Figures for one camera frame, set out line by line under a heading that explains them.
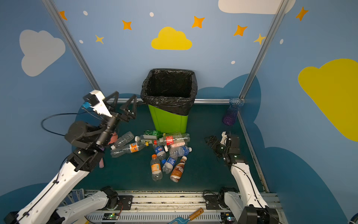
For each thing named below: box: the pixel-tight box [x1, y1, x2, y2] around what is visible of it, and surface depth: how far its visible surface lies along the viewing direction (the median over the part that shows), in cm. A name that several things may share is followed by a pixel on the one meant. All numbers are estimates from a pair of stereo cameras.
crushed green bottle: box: [143, 129, 164, 138], surface depth 101 cm
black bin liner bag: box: [140, 68, 199, 116], surface depth 88 cm
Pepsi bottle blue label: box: [154, 143, 167, 161], surface depth 91 cm
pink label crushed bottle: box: [169, 140, 186, 149], surface depth 95 cm
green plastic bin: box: [148, 104, 189, 134], surface depth 93 cm
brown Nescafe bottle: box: [170, 155, 188, 183], surface depth 83 cm
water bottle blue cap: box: [162, 154, 179, 175], surface depth 86 cm
